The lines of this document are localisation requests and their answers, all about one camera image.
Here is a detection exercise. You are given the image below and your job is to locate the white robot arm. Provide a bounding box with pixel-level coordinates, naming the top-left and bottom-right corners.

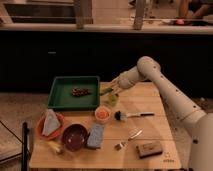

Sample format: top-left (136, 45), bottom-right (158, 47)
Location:
top-left (110, 56), bottom-right (213, 171)

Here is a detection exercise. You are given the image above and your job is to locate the small orange-filled cup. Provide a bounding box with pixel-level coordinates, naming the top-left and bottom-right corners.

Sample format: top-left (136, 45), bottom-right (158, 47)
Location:
top-left (95, 106), bottom-right (111, 123)

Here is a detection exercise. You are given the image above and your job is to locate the dark grape bunch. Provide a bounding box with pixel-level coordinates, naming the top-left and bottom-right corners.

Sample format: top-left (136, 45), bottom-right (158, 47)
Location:
top-left (71, 88), bottom-right (90, 97)

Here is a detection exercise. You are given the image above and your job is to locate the green plastic tray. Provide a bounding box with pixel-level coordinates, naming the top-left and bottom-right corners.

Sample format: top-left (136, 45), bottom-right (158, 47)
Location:
top-left (48, 76), bottom-right (100, 111)

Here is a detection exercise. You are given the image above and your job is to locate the blue-grey sponge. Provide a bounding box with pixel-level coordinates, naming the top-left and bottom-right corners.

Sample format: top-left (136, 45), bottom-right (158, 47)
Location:
top-left (87, 123), bottom-right (104, 149)

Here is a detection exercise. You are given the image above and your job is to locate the silver fork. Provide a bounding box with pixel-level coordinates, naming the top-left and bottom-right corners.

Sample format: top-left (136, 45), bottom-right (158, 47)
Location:
top-left (114, 130), bottom-right (143, 151)

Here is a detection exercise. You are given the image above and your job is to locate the dark red bowl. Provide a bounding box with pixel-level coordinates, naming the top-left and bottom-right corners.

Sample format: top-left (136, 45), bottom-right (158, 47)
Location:
top-left (61, 124), bottom-right (88, 152)

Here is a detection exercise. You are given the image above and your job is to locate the brown wooden block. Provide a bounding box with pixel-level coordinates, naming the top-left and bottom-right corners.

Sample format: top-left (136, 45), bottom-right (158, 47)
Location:
top-left (136, 141), bottom-right (163, 159)

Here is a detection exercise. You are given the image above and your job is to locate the grey folded cloth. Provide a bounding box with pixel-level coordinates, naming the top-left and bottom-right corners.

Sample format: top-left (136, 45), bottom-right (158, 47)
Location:
top-left (42, 109), bottom-right (61, 136)

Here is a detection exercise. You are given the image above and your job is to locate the yellow corn cob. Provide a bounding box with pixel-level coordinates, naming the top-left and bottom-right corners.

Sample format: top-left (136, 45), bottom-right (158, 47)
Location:
top-left (47, 141), bottom-right (63, 154)

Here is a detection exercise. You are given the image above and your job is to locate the orange plate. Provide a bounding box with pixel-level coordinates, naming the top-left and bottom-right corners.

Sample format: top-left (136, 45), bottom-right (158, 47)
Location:
top-left (35, 111), bottom-right (66, 140)

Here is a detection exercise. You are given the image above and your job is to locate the black-handled brush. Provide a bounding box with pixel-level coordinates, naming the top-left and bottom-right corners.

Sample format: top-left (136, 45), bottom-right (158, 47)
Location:
top-left (114, 111), bottom-right (154, 121)

